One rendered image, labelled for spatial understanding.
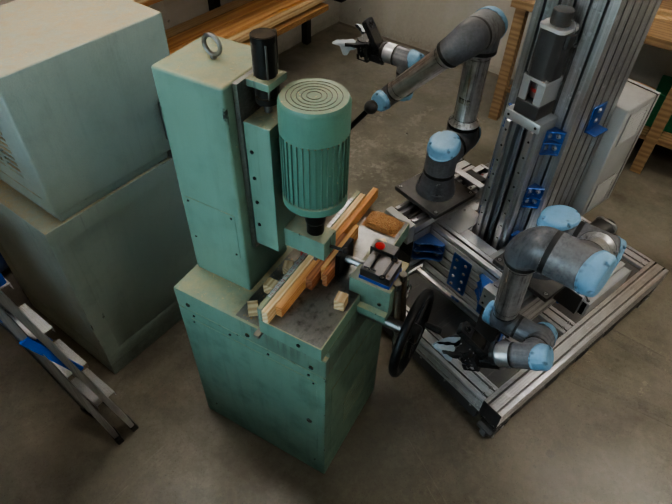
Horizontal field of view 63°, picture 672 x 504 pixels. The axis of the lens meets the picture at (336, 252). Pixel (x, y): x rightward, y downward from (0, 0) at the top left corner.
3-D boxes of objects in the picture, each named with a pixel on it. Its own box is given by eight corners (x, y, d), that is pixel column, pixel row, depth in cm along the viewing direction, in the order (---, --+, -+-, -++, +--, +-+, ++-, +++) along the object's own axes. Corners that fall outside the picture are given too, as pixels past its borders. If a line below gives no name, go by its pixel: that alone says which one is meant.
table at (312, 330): (350, 378, 150) (351, 366, 146) (259, 332, 160) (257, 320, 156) (433, 244, 187) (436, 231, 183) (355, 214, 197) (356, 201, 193)
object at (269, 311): (268, 324, 155) (267, 313, 151) (262, 321, 155) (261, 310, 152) (364, 205, 192) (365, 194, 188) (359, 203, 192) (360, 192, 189)
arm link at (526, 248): (500, 231, 132) (475, 328, 171) (542, 252, 128) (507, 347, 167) (522, 202, 137) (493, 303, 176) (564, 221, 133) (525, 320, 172)
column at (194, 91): (249, 293, 176) (220, 90, 124) (195, 267, 183) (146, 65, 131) (287, 250, 189) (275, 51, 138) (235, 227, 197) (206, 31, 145)
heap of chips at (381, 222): (394, 237, 181) (395, 231, 179) (361, 224, 185) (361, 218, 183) (405, 222, 186) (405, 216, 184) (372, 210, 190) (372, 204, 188)
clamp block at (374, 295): (387, 314, 162) (390, 295, 156) (347, 296, 166) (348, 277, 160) (407, 282, 171) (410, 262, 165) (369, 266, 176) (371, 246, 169)
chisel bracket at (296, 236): (324, 265, 160) (324, 244, 154) (284, 247, 164) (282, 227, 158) (336, 249, 164) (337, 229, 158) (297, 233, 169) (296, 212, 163)
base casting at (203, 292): (324, 380, 164) (325, 364, 158) (177, 305, 183) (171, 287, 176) (388, 283, 192) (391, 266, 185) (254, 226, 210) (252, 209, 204)
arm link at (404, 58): (413, 79, 200) (416, 57, 194) (388, 70, 205) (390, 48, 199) (424, 71, 205) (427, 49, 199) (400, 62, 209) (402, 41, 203)
